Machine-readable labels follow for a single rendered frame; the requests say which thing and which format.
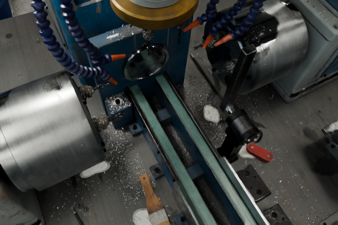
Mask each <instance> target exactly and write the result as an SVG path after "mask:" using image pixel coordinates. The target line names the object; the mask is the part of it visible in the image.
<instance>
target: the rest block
mask: <svg viewBox="0 0 338 225"><path fill-rule="evenodd" d="M123 93H124V94H123ZM123 93H122V94H121V97H125V96H127V95H126V93H125V92H123ZM118 95H120V94H118ZM122 100H124V101H123V103H125V102H126V103H127V102H128V103H130V101H126V100H125V99H124V98H123V99H122ZM128 100H129V99H128ZM104 102H105V106H106V109H107V113H108V116H109V117H114V116H115V115H117V114H119V113H121V112H124V113H125V115H124V116H122V117H120V118H117V119H114V120H113V121H111V122H112V124H113V126H114V129H118V128H120V127H122V126H124V125H127V124H129V123H131V122H133V121H134V116H133V109H132V104H130V105H131V106H129V104H128V106H126V105H127V104H126V105H125V106H126V107H125V108H123V107H122V108H120V109H119V110H118V109H117V108H114V107H112V108H111V106H112V105H110V103H109V106H108V101H106V99H105V100H104ZM106 102H107V103H106ZM115 102H116V104H117V105H116V106H123V105H121V104H120V100H119V99H116V100H115ZM119 104H120V105H119ZM113 108H114V111H116V112H114V114H111V113H112V111H113ZM110 109H111V110H110ZM116 109H117V110H118V111H117V110H116Z"/></svg>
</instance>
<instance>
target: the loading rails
mask: <svg viewBox="0 0 338 225"><path fill-rule="evenodd" d="M154 80H155V97H156V99H157V100H158V102H159V104H160V106H161V107H162V109H161V110H159V111H157V112H153V111H152V109H151V107H150V105H149V104H148V102H147V100H146V98H145V97H144V95H143V93H142V91H141V90H140V88H139V86H138V84H137V85H135V86H132V87H128V86H127V87H125V89H126V95H127V96H128V99H129V100H130V103H131V104H132V109H133V116H134V119H135V120H136V122H133V123H131V124H129V125H128V129H129V131H130V133H131V135H132V136H133V137H134V136H136V135H139V134H141V133H142V134H143V136H144V137H145V139H146V141H147V143H148V145H149V147H150V149H151V151H152V153H153V154H154V156H155V158H156V160H157V162H158V163H157V164H155V165H153V166H151V167H150V168H149V169H150V171H151V173H152V175H153V177H154V179H155V180H157V179H159V178H161V177H163V176H165V177H166V179H167V181H168V183H169V185H170V187H171V188H172V190H173V191H172V196H173V198H174V200H175V202H176V204H177V206H178V208H179V209H180V211H181V213H179V214H177V215H176V216H175V220H176V222H177V224H178V225H218V224H217V223H216V221H215V219H214V217H213V216H212V214H211V212H210V210H209V209H208V207H207V205H206V203H205V202H204V200H203V198H202V196H201V195H200V193H199V191H198V190H197V188H196V186H195V184H194V182H195V181H197V180H199V179H201V178H204V180H205V182H206V184H207V185H208V187H209V189H210V190H211V192H212V194H213V195H214V197H215V199H216V201H217V202H218V204H219V206H220V207H221V209H222V211H223V212H224V214H225V216H226V218H227V219H228V221H229V223H230V224H231V225H269V224H268V222H267V220H266V219H265V217H264V216H263V214H262V213H261V211H260V210H259V208H258V207H257V205H256V203H255V202H254V200H253V199H252V197H251V196H250V194H249V193H248V191H247V189H246V188H245V186H244V185H243V183H242V182H241V180H240V179H239V177H238V175H237V174H236V172H235V171H234V169H233V168H232V166H231V165H230V163H229V162H228V160H227V159H226V157H225V156H223V157H221V156H220V154H219V153H218V151H217V150H216V148H215V147H214V145H213V143H212V142H211V140H210V139H209V137H208V136H207V134H206V132H205V131H204V129H203V128H202V126H201V125H200V123H199V121H198V120H197V118H196V117H195V115H194V114H193V112H192V110H191V109H190V107H189V106H188V104H187V103H186V101H185V99H184V98H183V96H182V95H181V93H180V92H179V90H178V89H177V87H176V85H175V84H174V82H173V81H172V79H171V78H170V76H169V74H168V73H167V71H164V72H163V74H161V75H159V76H156V77H155V78H154ZM169 123H171V124H172V126H173V128H174V130H175V131H176V133H177V134H178V136H179V138H180V139H181V141H182V143H183V144H184V146H185V148H186V150H187V151H188V153H189V155H190V156H191V158H192V160H193V161H194V164H193V165H192V166H190V167H188V168H185V167H184V165H183V163H182V162H181V160H180V158H179V156H178V155H177V153H176V151H175V149H174V148H173V146H172V144H171V142H170V140H169V139H168V137H167V135H166V133H165V132H164V130H163V128H162V126H165V125H167V124H169Z"/></svg>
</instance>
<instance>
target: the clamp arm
mask: <svg viewBox="0 0 338 225"><path fill-rule="evenodd" d="M256 53H257V49H256V48H255V46H254V45H253V44H252V45H249V46H247V47H244V48H242V49H241V50H240V51H239V53H238V54H239V57H238V59H237V62H236V65H235V67H234V70H233V73H232V75H231V78H230V81H229V83H228V86H227V89H225V94H224V97H223V99H222V102H221V105H220V109H221V110H222V112H225V111H228V109H227V108H229V109H231V106H232V107H233V104H234V102H235V100H236V97H237V95H238V93H239V91H240V88H241V86H242V84H243V82H244V79H245V77H246V75H247V73H248V71H249V68H250V66H251V64H252V62H253V59H254V57H255V55H256ZM233 108H234V107H233Z"/></svg>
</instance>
